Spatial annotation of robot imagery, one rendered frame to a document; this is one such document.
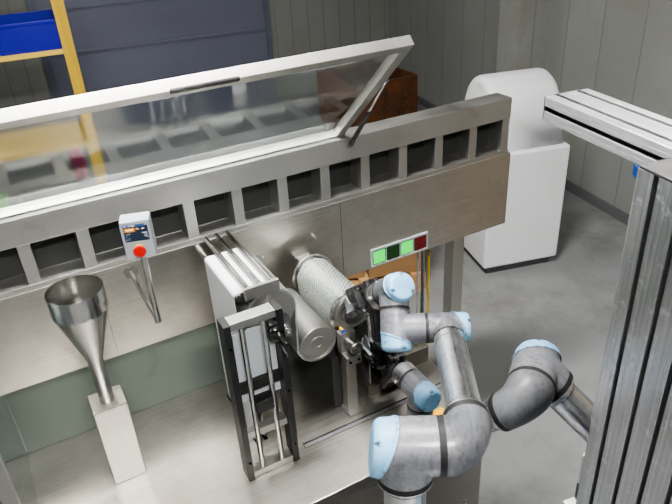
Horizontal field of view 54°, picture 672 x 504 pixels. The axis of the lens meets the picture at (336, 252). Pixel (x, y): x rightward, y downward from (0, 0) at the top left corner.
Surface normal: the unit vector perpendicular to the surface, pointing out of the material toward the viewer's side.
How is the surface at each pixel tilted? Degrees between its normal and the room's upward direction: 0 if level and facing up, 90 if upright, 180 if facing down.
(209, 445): 0
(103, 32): 90
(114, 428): 90
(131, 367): 90
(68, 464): 0
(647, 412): 90
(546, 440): 0
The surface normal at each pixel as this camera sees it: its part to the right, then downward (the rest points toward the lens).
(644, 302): -0.94, 0.22
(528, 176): 0.25, 0.47
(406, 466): -0.03, 0.32
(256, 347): 0.48, 0.41
